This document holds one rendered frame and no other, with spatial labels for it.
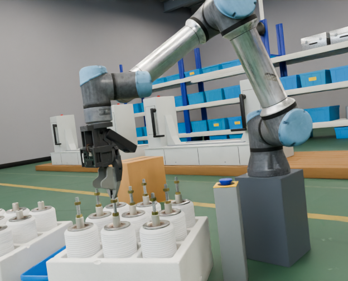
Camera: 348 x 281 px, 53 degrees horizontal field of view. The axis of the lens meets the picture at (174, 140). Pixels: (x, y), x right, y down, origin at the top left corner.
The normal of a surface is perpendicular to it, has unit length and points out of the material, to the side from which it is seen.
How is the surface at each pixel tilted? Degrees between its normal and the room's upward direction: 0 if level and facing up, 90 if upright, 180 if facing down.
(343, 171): 90
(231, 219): 90
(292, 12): 90
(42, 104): 90
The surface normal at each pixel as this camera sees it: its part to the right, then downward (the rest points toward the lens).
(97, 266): -0.28, 0.09
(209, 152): -0.68, 0.12
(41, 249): 0.96, -0.10
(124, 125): 0.73, -0.04
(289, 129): 0.34, 0.14
